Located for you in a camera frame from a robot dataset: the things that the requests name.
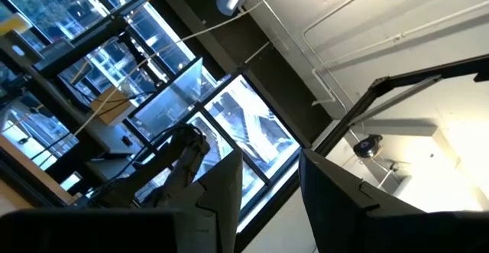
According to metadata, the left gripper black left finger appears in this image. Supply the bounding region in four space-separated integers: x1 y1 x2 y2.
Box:
152 149 245 253

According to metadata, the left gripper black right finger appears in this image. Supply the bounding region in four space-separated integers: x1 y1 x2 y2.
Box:
299 148 426 253

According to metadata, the grey aluminium bar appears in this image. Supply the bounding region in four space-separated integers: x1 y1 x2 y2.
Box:
348 74 443 126

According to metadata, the brown cardboard box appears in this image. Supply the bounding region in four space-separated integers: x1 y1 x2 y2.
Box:
89 87 135 126

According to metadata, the black window frame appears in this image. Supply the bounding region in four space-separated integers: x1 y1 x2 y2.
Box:
0 0 334 253

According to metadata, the black overhead camera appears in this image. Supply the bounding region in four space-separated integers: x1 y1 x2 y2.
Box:
352 134 384 159

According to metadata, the black metal rig frame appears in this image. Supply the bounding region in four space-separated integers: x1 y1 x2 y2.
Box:
314 54 489 157

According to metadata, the white hanging cable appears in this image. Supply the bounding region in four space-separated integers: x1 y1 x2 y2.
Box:
71 1 265 137

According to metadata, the white wall conduit pipe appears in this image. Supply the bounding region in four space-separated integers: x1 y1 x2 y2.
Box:
311 0 489 107
303 0 389 105

